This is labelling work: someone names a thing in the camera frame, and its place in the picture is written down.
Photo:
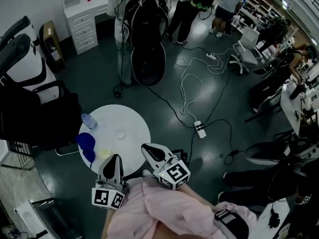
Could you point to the person's right forearm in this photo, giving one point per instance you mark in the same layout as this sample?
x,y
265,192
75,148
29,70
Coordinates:
x,y
197,195

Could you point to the white cabinet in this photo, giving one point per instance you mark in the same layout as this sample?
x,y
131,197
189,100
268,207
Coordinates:
x,y
82,21

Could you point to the person's left forearm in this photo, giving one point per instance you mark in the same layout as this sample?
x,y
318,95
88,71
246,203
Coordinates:
x,y
107,223

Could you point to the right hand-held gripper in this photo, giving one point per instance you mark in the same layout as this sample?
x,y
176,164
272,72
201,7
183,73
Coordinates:
x,y
174,174

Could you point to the cardboard box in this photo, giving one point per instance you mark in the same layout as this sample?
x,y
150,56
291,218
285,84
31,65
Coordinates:
x,y
52,46

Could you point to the white desk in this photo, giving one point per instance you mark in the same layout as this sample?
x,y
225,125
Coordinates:
x,y
289,108

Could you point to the white power strip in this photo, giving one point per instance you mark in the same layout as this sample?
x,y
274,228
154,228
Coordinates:
x,y
211,56
200,129

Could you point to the white side table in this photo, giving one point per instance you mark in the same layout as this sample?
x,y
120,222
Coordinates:
x,y
27,220

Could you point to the white metal-frame table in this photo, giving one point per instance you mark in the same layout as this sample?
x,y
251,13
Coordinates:
x,y
17,151

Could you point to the black office chair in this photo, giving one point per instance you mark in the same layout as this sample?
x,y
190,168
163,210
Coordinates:
x,y
40,118

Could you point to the white swivel chair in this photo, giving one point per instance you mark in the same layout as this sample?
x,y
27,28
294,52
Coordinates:
x,y
245,51

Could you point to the person's pink shirt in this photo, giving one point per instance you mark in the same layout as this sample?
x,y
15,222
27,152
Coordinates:
x,y
162,208

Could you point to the black screen device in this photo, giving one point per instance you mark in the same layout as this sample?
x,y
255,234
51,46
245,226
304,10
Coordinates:
x,y
180,153

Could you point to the yellow plastic cup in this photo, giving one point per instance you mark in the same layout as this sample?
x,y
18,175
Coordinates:
x,y
104,153

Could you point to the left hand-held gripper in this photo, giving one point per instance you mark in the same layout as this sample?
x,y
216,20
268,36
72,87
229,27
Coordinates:
x,y
102,197

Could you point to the blue cloth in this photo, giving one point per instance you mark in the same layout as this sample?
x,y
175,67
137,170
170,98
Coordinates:
x,y
86,146

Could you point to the clear plastic water bottle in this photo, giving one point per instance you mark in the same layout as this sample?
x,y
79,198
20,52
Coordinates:
x,y
89,121

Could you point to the white black-trimmed machine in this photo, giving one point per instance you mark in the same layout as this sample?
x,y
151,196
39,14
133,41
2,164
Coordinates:
x,y
22,63

